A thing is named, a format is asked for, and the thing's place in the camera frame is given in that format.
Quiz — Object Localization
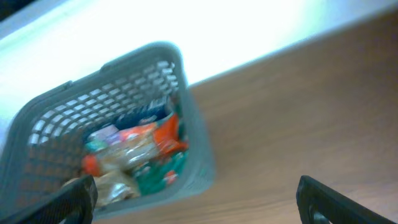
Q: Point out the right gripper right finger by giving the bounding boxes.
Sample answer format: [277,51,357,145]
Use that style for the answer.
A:
[296,175,395,224]

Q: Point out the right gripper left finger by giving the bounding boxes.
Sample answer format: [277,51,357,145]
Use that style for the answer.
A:
[1,175,98,224]

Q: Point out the green coffee bag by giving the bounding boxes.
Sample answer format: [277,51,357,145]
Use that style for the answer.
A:
[131,152,188,195]

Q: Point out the orange biscuit pack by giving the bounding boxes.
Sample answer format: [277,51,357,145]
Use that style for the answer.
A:
[81,113,188,177]

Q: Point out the beige snack bag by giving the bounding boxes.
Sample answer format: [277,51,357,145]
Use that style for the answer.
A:
[61,170,141,208]

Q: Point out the grey plastic basket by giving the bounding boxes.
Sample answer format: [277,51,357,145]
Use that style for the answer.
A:
[1,42,215,223]

